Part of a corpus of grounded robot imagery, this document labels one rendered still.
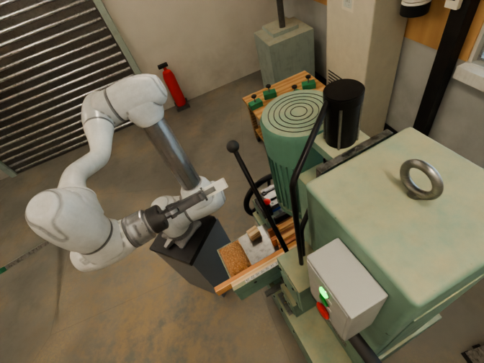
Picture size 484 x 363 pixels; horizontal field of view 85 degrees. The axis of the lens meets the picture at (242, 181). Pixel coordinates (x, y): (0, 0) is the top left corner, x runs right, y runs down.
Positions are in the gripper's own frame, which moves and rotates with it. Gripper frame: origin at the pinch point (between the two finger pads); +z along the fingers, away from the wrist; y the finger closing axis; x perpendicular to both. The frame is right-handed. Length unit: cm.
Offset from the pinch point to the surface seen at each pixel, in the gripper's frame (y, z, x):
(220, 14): -241, 105, 159
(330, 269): 41.3, 8.3, -14.9
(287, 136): 24.4, 17.2, 4.1
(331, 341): -5, 10, -64
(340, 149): 33.0, 21.7, -1.9
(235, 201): -159, 13, -31
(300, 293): 25.4, 4.8, -25.4
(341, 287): 43.3, 7.9, -16.8
